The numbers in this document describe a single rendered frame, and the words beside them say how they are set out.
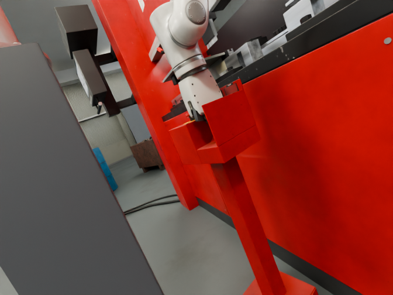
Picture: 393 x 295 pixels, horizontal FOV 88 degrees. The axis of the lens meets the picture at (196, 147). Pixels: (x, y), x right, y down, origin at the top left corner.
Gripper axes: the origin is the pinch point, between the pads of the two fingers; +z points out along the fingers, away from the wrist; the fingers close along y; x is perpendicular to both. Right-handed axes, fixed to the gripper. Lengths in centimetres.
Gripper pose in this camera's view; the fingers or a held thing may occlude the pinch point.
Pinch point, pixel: (217, 127)
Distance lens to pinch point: 56.3
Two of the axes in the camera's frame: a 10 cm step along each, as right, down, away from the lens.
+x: 5.7, -0.9, -8.2
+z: 4.3, 8.8, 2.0
